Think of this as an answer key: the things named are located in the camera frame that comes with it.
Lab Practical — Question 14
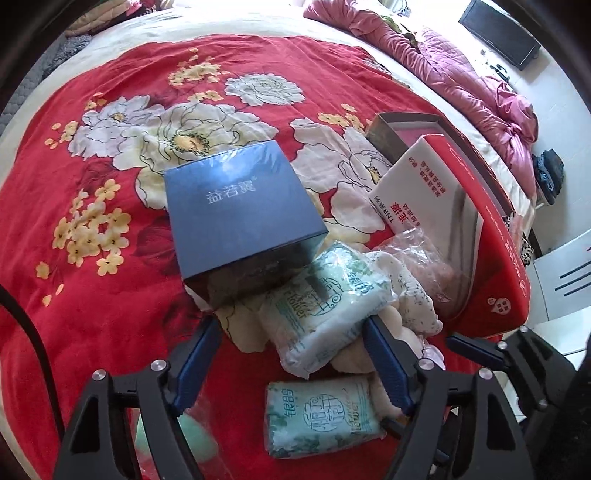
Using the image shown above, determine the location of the plush bear pink dress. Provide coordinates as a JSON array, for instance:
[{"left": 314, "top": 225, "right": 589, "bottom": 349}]
[{"left": 329, "top": 303, "right": 447, "bottom": 421}]

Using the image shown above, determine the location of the green ball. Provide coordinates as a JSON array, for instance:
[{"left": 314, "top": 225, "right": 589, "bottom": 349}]
[{"left": 132, "top": 399, "right": 228, "bottom": 479}]

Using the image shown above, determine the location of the green white tissue pack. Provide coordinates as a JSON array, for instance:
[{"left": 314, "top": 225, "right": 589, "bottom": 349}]
[{"left": 259, "top": 242, "right": 394, "bottom": 379}]

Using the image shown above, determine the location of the leopard print scrunchie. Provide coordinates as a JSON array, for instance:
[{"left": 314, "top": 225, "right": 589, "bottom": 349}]
[{"left": 520, "top": 233, "right": 536, "bottom": 267}]

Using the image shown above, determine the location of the clear plastic bag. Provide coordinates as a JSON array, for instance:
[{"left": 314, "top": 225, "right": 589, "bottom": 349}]
[{"left": 366, "top": 227, "right": 467, "bottom": 337}]

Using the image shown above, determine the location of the white chair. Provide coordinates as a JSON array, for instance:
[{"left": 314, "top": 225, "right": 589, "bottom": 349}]
[{"left": 528, "top": 230, "right": 590, "bottom": 321}]

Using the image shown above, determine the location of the red floral blanket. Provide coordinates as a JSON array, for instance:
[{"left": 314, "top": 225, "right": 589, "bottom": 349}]
[{"left": 0, "top": 33, "right": 532, "bottom": 480}]

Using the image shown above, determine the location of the dark blue square box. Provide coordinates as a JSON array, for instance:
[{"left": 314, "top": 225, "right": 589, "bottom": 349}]
[{"left": 164, "top": 141, "right": 328, "bottom": 311}]

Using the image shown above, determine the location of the blue clothes pile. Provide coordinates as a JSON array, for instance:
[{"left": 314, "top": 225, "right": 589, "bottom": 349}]
[{"left": 532, "top": 149, "right": 565, "bottom": 205}]

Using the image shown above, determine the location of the pink quilted comforter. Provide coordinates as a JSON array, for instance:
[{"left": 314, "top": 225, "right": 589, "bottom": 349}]
[{"left": 304, "top": 0, "right": 539, "bottom": 200}]

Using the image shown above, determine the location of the grey quilted headboard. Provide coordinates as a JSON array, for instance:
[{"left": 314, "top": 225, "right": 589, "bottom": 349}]
[{"left": 0, "top": 34, "right": 92, "bottom": 134}]

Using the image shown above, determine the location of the stack of folded clothes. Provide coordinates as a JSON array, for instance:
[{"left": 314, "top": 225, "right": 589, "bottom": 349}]
[{"left": 65, "top": 0, "right": 174, "bottom": 37}]

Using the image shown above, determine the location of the black cable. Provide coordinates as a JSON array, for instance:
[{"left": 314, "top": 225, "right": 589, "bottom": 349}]
[{"left": 0, "top": 283, "right": 66, "bottom": 444}]

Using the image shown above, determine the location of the black wall television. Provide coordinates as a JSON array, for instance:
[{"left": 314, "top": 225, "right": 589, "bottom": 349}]
[{"left": 459, "top": 0, "right": 541, "bottom": 71}]

